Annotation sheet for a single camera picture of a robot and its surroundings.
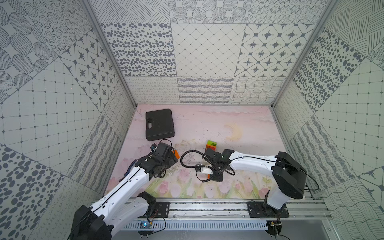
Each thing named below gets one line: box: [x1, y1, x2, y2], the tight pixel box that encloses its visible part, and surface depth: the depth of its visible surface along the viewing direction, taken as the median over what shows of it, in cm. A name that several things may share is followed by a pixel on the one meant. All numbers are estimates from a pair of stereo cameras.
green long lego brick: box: [206, 140, 218, 147], surface depth 99 cm
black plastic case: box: [145, 108, 175, 142], surface depth 105 cm
